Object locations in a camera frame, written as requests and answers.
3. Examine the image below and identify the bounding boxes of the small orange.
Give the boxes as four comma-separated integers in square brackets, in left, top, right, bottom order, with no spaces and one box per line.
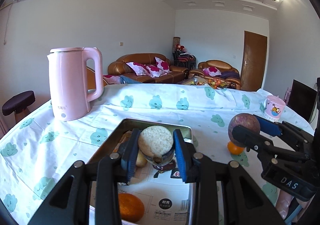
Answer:
[227,141,244,155]

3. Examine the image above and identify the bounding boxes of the purple passion fruit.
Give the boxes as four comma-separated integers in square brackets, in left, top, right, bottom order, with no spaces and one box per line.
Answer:
[227,113,261,149]

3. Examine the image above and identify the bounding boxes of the large orange mandarin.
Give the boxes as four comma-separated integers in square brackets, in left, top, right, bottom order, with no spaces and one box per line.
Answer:
[118,193,145,223]

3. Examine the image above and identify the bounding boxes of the sugarcane piece pale cut end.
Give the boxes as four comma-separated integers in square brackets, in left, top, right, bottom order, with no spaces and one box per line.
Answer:
[138,126,174,165]

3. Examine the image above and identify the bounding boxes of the sugarcane piece striped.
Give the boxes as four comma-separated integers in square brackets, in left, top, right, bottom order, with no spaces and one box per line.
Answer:
[152,159,176,172]

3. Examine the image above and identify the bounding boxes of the person's hand on gripper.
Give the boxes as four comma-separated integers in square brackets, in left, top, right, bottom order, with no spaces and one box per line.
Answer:
[276,190,313,222]

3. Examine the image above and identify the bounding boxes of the pink cartoon mug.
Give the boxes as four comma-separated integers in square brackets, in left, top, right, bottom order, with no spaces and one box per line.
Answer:
[264,95,286,122]

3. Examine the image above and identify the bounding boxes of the black television screen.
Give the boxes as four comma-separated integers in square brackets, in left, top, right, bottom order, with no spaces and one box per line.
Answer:
[287,80,317,123]

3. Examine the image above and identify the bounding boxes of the coffee table with fruit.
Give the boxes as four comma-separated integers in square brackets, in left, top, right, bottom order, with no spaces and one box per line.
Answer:
[179,77,237,89]

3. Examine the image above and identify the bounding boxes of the pink metal tin box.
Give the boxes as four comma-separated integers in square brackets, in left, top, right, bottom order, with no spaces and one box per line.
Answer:
[89,118,193,224]

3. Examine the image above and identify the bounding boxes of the white tablecloth green clouds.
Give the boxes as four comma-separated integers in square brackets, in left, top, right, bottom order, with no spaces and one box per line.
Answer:
[1,84,319,224]

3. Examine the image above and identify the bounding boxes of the paper leaflet in tin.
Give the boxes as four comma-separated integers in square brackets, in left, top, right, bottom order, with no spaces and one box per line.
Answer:
[118,164,189,224]

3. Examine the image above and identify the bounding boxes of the brown wooden door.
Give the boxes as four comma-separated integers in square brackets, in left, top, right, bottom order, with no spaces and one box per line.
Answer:
[240,31,267,91]

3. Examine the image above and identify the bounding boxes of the brown leather armchair sofa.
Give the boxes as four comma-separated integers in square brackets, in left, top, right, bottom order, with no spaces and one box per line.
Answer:
[188,60,241,90]

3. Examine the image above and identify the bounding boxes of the pink electric kettle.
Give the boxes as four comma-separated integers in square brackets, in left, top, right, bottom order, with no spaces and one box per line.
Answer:
[47,47,104,121]

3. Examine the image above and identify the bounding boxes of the brown wooden chair back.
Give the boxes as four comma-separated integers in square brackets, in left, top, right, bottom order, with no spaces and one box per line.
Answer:
[86,67,96,90]

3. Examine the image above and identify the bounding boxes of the stacked dark chairs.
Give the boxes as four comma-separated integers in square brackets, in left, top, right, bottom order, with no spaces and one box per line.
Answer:
[172,37,196,70]

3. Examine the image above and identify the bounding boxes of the dark round stool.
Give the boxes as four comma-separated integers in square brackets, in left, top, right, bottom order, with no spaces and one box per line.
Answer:
[2,90,35,123]

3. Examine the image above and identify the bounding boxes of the brown leather long sofa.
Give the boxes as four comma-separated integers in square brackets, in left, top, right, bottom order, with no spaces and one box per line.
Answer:
[107,53,189,84]

